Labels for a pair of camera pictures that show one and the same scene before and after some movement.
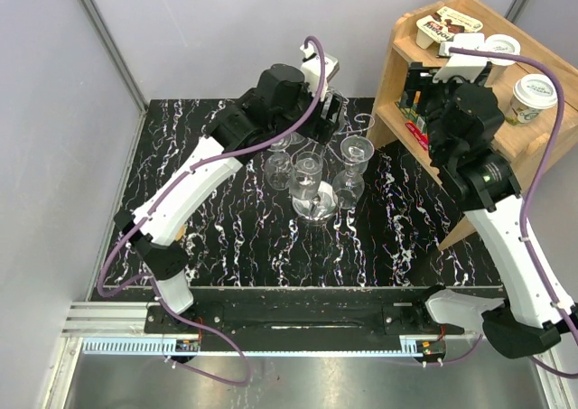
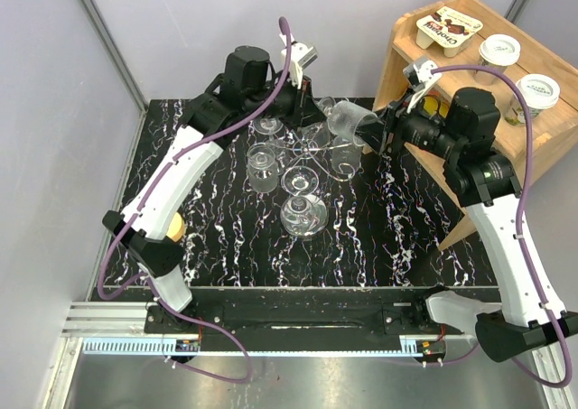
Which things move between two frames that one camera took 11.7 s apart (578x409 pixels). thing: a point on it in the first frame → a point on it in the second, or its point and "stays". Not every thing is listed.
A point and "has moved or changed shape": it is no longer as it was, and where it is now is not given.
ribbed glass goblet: x=278 y=171 → x=263 y=167
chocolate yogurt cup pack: x=442 y=25 stays
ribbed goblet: x=285 y=143 → x=347 y=119
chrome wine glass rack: x=318 y=201 → x=312 y=140
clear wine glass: x=349 y=187 has moved or changed shape
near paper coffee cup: x=532 y=94 stays
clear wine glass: x=305 y=175 has moved or changed shape
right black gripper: x=421 y=79 → x=392 y=120
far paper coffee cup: x=500 y=43 stays
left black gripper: x=322 y=127 → x=304 y=108
